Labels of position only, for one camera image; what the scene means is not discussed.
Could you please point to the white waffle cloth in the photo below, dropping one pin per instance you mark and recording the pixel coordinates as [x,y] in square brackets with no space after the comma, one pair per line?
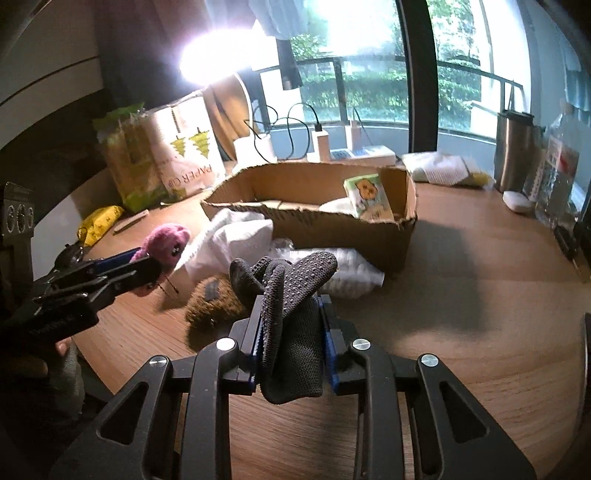
[229,235]

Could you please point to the black keys on table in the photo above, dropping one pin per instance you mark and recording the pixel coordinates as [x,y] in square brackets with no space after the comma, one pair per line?
[574,245]

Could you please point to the white towel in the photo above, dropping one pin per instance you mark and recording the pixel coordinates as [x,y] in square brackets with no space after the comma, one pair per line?
[342,205]

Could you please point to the clear water bottle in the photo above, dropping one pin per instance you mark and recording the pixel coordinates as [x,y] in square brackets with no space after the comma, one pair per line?
[560,166]

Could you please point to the capybara tissue pack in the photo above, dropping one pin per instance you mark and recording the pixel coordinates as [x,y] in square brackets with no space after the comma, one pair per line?
[369,198]

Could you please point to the white perforated holder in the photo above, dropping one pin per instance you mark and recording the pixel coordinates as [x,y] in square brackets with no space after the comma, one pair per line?
[534,180]

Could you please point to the wooden stick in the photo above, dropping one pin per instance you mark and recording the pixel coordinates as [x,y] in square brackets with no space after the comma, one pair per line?
[128,222]

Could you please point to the person's hand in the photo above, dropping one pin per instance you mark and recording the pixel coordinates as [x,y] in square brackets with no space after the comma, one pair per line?
[61,375]

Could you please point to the yellow packet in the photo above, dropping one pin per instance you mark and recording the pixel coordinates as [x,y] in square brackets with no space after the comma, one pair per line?
[95,226]

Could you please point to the brown plush toy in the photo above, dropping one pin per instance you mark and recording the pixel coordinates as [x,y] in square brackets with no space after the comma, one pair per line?
[213,305]

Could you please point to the black dotted glove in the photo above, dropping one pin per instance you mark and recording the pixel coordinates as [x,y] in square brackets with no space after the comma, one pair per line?
[293,338]

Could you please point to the cardboard box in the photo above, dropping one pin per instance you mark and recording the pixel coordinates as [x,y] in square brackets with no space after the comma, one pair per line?
[290,195]

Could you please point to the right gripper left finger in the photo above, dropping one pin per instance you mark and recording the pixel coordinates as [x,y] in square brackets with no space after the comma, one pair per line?
[171,419]

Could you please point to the stainless steel tumbler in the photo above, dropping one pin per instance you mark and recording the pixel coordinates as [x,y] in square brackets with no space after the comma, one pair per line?
[515,149]

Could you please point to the pink plush toy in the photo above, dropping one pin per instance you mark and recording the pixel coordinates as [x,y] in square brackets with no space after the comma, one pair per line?
[165,244]

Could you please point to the white earbuds case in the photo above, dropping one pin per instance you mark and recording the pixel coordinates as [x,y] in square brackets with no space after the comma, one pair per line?
[517,202]

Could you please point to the white desk lamp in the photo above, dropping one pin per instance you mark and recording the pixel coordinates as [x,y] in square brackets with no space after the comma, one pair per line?
[219,63]

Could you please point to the white charger with black cable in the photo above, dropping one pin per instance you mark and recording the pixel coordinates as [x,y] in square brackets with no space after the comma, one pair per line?
[317,137]

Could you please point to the clear bubble wrap bag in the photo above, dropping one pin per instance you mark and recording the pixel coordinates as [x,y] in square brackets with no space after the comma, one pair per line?
[355,276]

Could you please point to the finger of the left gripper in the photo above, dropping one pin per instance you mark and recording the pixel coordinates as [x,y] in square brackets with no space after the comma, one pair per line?
[115,258]
[111,281]

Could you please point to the white power strip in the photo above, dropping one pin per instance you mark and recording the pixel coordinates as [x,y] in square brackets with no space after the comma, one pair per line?
[379,156]

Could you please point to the pack of white wipes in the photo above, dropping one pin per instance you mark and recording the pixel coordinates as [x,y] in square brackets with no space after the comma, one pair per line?
[443,169]

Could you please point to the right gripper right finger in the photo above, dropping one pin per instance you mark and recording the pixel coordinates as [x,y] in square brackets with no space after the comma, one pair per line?
[453,436]

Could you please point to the paper cup package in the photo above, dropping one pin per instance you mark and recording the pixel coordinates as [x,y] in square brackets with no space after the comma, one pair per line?
[183,146]

